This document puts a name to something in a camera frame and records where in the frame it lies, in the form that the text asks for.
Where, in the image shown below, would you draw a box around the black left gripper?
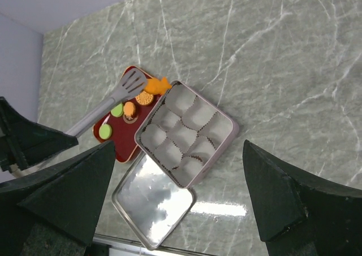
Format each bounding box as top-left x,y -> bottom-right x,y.
1,97 -> 78,173

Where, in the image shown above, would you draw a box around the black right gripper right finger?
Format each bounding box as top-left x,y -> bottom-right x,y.
243,140 -> 361,255

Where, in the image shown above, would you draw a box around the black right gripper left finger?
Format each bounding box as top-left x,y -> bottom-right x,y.
1,141 -> 115,255

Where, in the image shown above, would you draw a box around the green round cookie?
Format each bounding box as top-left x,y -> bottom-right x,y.
110,103 -> 124,118
98,124 -> 113,140

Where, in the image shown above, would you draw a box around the orange scalloped cookie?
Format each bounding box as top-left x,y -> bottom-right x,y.
123,101 -> 137,120

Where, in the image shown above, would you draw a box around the grey metal tongs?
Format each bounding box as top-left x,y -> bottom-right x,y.
66,68 -> 147,138

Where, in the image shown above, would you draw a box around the round waffle cookie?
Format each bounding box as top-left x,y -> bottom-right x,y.
135,91 -> 154,106

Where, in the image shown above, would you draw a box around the orange fish cookie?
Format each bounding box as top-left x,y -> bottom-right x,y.
144,77 -> 172,95

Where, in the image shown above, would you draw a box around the silver tin lid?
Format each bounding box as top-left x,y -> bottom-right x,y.
111,152 -> 196,250

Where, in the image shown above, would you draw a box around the red lacquer tray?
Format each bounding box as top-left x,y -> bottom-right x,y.
92,95 -> 161,163

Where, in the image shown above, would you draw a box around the pink cookie tin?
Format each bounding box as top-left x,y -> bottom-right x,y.
134,80 -> 239,189

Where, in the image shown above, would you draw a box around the aluminium front rail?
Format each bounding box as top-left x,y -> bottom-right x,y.
93,236 -> 159,255

